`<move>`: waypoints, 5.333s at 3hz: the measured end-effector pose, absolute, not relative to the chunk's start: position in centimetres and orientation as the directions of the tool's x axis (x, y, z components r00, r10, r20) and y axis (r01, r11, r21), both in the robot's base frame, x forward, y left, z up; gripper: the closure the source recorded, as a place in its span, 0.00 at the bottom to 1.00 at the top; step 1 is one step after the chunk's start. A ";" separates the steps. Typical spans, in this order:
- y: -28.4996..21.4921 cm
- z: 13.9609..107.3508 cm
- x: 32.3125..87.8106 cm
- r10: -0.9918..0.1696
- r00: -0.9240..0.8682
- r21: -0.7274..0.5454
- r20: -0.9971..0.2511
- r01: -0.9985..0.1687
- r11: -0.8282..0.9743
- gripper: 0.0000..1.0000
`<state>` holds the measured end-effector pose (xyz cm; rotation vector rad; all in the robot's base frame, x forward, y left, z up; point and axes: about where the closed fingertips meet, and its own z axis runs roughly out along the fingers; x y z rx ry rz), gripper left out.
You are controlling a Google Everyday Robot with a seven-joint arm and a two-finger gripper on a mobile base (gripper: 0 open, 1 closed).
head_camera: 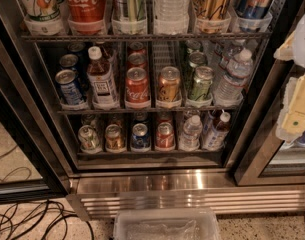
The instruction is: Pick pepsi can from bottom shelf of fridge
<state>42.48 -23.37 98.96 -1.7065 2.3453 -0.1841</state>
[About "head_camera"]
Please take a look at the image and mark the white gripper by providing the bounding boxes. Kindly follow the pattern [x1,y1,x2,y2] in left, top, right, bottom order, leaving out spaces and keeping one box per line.
[275,30,305,142]

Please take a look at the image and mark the blue pepsi can bottom shelf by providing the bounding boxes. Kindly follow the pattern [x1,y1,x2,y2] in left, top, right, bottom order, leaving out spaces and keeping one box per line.
[131,123,151,152]

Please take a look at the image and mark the blue pepsi can shelf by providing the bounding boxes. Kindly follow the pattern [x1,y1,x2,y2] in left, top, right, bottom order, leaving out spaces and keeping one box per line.
[55,69,89,111]
[131,123,151,152]

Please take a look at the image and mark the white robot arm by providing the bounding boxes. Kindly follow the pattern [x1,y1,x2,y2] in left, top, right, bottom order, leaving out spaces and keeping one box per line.
[274,14,305,141]

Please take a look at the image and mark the right fridge door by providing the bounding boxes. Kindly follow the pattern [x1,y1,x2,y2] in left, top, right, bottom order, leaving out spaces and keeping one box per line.
[234,0,305,186]

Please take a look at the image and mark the fridge door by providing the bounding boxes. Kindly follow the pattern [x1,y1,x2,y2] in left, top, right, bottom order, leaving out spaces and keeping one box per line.
[234,0,305,186]
[0,0,70,204]

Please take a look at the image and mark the water bottle middle shelf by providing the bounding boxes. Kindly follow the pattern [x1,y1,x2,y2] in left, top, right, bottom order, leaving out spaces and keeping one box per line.
[214,48,253,107]

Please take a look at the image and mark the water bottle shelf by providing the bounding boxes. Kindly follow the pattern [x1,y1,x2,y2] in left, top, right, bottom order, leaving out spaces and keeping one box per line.
[154,0,190,35]
[214,48,253,107]
[179,115,203,151]

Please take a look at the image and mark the tea bottle bottom shelf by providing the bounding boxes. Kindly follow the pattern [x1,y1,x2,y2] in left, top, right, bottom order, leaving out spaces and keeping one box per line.
[202,112,231,151]

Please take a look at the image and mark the tea bottle shelf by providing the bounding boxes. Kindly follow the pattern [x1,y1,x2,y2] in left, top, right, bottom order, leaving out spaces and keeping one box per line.
[87,46,119,110]
[202,112,231,151]

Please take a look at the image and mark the water bottle bottom shelf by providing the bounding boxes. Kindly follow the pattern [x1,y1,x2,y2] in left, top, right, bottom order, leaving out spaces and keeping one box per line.
[179,115,203,151]

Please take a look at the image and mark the red bull can top shelf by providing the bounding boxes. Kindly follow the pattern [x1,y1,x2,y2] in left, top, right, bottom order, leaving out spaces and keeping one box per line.
[229,0,273,33]

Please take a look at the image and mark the gold can middle shelf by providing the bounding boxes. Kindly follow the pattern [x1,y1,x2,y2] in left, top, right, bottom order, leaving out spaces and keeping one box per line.
[157,66,181,108]

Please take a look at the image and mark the gold can shelf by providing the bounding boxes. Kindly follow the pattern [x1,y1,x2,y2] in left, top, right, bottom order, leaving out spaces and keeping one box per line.
[105,124,126,153]
[157,66,181,108]
[192,0,230,34]

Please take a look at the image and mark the red coke can bottom shelf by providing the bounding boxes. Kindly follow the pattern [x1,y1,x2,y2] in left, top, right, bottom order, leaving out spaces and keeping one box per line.
[156,122,175,151]

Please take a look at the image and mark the red coke can shelf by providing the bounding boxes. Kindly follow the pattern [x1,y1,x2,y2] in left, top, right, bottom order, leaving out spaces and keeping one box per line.
[156,122,175,151]
[125,67,151,109]

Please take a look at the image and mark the gold can top shelf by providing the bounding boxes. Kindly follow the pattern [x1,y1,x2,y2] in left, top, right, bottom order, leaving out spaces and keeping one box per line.
[192,0,230,34]

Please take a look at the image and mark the red coke can middle shelf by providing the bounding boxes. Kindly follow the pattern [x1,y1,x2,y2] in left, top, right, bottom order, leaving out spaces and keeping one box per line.
[125,67,151,109]

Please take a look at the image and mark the water bottle top shelf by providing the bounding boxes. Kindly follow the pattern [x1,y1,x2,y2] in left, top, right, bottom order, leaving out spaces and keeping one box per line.
[154,0,190,35]

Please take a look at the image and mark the gold can bottom shelf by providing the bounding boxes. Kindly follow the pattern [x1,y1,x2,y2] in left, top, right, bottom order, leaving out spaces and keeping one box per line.
[105,124,126,153]

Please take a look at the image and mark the tea bottle middle shelf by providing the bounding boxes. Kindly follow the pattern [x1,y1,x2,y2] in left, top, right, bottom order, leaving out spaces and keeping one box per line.
[87,46,119,110]

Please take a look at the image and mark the silver green can top shelf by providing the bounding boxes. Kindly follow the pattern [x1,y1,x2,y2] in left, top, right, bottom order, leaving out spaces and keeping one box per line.
[112,0,147,35]

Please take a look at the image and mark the green white can bottom shelf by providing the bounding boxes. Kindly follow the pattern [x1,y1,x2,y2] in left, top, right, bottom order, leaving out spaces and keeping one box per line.
[78,125,102,154]

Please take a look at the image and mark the stainless fridge grille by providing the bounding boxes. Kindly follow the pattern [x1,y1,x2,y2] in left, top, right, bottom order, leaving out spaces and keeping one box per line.
[66,170,305,220]

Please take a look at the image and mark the blue pepsi can middle shelf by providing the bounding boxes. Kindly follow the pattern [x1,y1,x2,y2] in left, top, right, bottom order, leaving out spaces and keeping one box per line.
[55,69,89,111]

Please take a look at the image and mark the coca-cola can top shelf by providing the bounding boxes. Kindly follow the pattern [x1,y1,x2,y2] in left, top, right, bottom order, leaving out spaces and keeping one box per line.
[67,0,106,35]

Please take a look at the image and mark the left fridge door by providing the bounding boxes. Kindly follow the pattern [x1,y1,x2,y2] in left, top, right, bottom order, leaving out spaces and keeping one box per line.
[0,0,70,204]

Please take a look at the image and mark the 7up can top shelf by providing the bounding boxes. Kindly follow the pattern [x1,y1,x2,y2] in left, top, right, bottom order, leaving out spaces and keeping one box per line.
[21,0,66,36]

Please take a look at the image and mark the clear plastic bin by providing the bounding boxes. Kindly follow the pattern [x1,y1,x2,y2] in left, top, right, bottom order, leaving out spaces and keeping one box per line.
[113,208,221,240]

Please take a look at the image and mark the black floor cables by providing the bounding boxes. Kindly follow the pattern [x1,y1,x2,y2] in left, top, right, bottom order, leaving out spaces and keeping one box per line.
[0,199,95,240]

